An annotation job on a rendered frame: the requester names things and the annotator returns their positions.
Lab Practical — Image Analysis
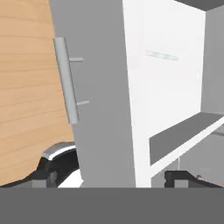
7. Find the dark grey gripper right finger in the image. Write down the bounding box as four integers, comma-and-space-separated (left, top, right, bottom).
164, 170, 224, 188

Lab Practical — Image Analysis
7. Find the grey bar drawer handle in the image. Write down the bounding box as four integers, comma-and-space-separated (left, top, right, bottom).
52, 37, 90, 125

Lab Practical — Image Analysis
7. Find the grey drawer front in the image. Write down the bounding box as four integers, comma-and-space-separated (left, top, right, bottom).
48, 0, 137, 188

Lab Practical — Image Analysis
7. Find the white open drawer box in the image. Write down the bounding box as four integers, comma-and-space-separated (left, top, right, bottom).
122, 0, 224, 188

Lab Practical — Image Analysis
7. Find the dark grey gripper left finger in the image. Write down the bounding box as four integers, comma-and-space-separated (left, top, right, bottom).
0, 157, 59, 188

